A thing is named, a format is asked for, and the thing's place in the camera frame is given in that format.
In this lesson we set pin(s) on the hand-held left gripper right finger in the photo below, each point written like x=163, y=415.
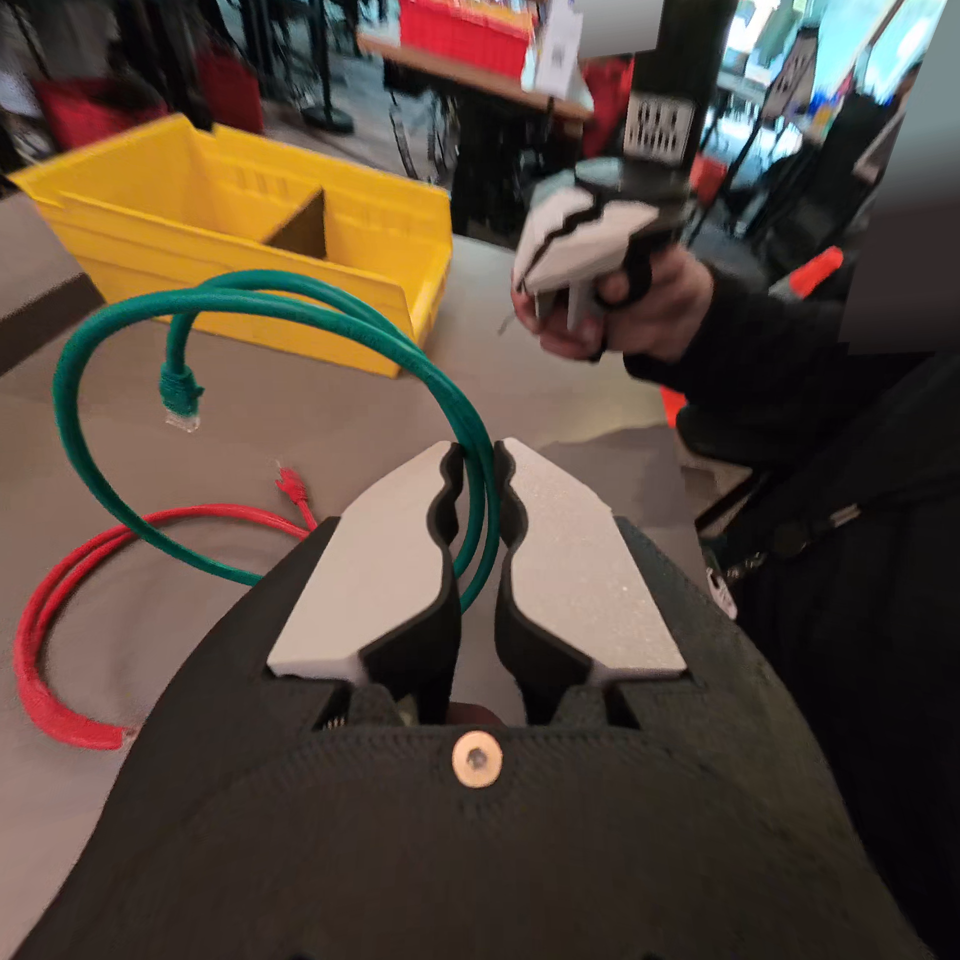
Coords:
x=585, y=592

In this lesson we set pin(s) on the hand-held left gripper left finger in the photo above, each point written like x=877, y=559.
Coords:
x=352, y=585

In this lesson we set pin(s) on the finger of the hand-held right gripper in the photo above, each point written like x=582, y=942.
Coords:
x=547, y=225
x=600, y=240

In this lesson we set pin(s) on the person's right forearm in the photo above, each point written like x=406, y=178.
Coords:
x=765, y=360

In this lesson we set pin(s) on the person's right hand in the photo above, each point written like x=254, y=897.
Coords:
x=660, y=315

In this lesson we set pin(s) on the printed marker board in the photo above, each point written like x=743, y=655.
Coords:
x=791, y=71

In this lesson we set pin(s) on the white paper sign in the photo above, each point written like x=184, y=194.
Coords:
x=559, y=49

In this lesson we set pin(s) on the wooden work table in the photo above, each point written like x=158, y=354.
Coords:
x=450, y=67

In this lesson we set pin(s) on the red plastic bin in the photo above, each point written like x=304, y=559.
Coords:
x=465, y=34

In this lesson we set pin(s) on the brown cardboard bin divider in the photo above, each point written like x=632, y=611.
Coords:
x=304, y=232

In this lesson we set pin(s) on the person's black clothed torso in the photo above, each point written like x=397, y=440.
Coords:
x=862, y=637

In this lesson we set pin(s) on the yellow plastic bin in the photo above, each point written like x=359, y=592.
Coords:
x=150, y=225

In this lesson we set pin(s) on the red bag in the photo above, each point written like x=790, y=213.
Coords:
x=97, y=112

